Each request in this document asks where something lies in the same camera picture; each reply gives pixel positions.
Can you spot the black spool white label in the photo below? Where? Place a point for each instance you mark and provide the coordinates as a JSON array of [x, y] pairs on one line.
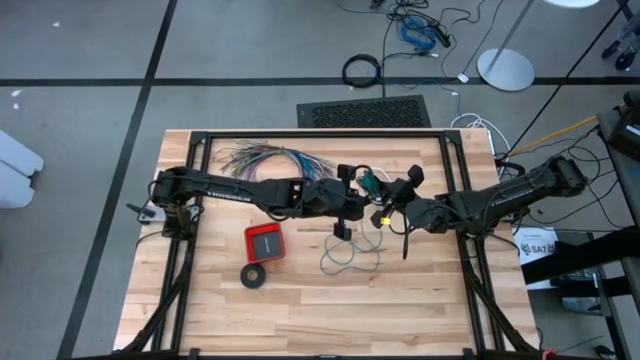
[[369, 181]]

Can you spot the white round lamp base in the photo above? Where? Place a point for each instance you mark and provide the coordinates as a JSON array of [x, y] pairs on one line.
[[505, 70]]

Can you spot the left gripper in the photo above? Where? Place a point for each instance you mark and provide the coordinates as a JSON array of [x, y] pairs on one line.
[[335, 200]]

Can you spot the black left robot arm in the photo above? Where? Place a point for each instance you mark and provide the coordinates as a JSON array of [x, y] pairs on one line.
[[230, 190]]

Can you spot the white paper sign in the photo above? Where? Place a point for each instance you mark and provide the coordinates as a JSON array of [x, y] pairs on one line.
[[537, 248]]

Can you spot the white round lamp head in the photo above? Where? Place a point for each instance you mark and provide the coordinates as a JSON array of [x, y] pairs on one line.
[[572, 2]]

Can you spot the black side workbench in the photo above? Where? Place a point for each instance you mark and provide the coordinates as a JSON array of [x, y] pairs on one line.
[[575, 257]]

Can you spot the black caster base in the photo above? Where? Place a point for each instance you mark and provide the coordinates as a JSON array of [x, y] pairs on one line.
[[625, 60]]

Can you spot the black floor vent grille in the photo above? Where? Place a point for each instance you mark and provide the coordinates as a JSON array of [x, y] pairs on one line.
[[365, 114]]

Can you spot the black desk device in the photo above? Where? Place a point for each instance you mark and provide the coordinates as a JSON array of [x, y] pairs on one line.
[[625, 135]]

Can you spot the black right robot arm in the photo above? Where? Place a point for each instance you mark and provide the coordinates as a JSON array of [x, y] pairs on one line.
[[510, 197]]

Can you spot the red square tray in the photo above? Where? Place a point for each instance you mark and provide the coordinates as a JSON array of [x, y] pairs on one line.
[[265, 243]]

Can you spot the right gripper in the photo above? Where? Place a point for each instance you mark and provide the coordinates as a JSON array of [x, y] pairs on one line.
[[425, 215]]

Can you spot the black tape roll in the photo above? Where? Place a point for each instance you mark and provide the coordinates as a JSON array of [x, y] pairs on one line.
[[244, 277]]

